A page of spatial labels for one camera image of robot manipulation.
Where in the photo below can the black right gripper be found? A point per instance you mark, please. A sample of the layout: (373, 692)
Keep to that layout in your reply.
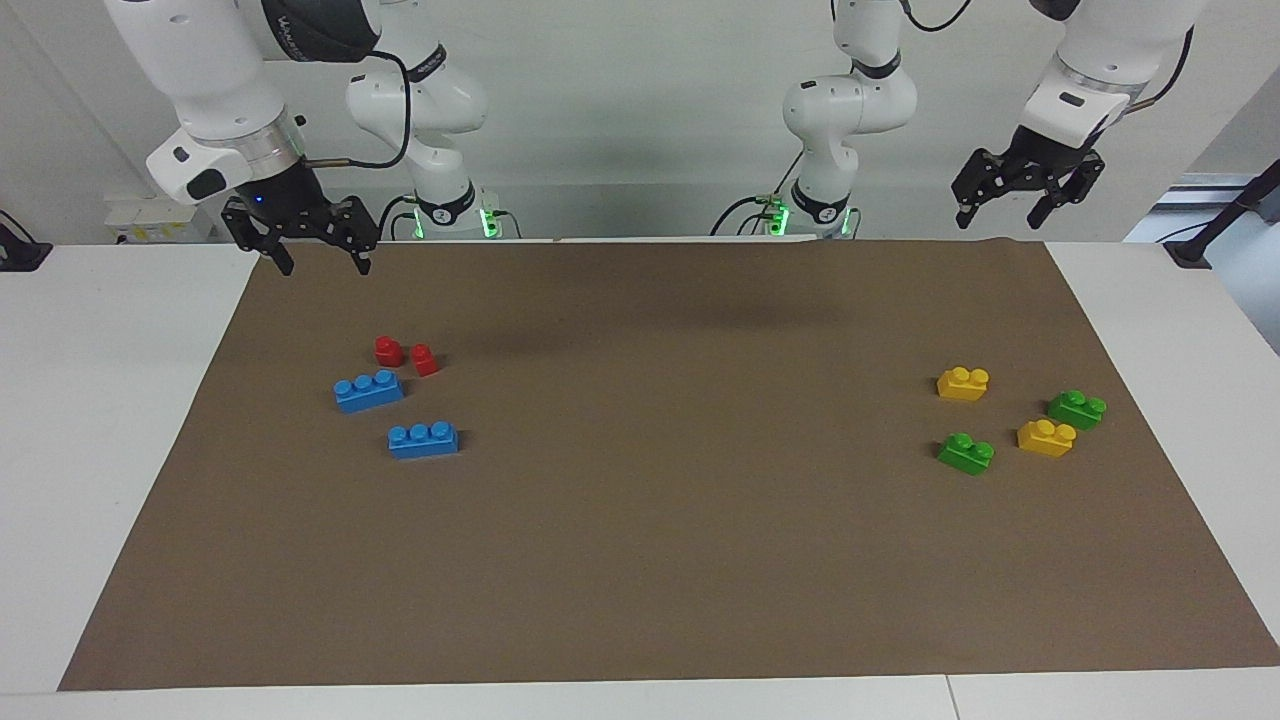
(290, 200)

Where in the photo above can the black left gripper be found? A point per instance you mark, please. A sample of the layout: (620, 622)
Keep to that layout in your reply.
(1042, 158)

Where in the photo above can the blue three-stud toy brick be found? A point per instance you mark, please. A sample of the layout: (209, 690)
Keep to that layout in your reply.
(368, 393)
(423, 442)

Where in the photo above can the green two-stud toy brick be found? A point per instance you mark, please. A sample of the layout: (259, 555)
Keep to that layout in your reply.
(1077, 411)
(966, 455)

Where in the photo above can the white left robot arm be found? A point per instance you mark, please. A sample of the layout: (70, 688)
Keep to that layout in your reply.
(850, 110)

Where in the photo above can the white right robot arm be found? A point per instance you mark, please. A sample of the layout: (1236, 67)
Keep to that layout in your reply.
(200, 60)

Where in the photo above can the small red toy brick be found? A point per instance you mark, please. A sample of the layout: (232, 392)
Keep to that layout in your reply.
(425, 361)
(389, 351)

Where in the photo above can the white power strip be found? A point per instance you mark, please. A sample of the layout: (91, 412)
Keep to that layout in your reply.
(150, 215)

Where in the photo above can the yellow two-stud toy brick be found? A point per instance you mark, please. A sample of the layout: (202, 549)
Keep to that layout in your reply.
(1046, 439)
(963, 385)

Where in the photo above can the black table clamp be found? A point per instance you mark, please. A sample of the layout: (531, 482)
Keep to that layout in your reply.
(20, 255)

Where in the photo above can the brown table mat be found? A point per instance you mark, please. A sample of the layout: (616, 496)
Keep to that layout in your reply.
(650, 520)

